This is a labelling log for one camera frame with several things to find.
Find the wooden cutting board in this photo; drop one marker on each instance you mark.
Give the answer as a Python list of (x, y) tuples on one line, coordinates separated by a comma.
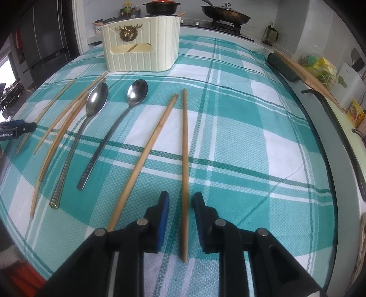
[(314, 82)]

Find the wooden chopstick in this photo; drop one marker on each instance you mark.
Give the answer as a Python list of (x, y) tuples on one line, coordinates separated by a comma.
[(147, 154), (34, 200), (185, 171), (57, 100), (47, 138)]

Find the black kitchen turner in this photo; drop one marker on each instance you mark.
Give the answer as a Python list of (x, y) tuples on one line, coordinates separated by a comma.
[(356, 58)]

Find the dark grey refrigerator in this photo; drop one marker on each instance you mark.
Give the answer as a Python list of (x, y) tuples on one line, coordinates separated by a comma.
[(43, 42)]

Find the green yellow seasoning bottle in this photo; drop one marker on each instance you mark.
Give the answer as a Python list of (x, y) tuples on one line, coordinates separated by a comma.
[(127, 8)]

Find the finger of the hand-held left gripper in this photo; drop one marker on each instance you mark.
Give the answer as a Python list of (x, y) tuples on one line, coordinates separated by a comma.
[(28, 127)]

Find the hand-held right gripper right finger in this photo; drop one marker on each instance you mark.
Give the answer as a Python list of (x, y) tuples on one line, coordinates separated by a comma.
[(200, 225)]

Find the dark frying pan glass lid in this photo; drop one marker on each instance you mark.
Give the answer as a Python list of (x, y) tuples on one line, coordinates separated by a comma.
[(226, 15)]

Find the glass french press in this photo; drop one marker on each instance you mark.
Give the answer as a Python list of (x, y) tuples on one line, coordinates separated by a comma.
[(270, 34)]

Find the yellow red printed packet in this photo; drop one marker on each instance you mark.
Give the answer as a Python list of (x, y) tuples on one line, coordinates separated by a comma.
[(355, 112)]

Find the teal white plaid tablecloth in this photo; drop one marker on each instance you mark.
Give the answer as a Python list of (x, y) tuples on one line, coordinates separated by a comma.
[(228, 114)]

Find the yellow green plastic bag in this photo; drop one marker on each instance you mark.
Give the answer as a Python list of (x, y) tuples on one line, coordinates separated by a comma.
[(320, 67)]

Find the white carton green print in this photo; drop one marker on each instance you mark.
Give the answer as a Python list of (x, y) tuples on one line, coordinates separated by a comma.
[(347, 82)]

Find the cream ribbed utensil holder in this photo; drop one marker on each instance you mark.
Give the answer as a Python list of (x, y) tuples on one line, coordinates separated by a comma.
[(160, 42)]

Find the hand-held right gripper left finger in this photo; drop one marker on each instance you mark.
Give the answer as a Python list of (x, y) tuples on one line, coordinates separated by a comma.
[(163, 217)]

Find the metal spatula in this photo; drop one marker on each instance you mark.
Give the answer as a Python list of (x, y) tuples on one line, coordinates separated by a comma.
[(207, 3)]

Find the black rolled mat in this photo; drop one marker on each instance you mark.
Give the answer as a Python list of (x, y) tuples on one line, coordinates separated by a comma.
[(283, 67)]

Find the black pot orange lid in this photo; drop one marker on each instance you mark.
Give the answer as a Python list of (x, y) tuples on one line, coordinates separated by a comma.
[(163, 8)]

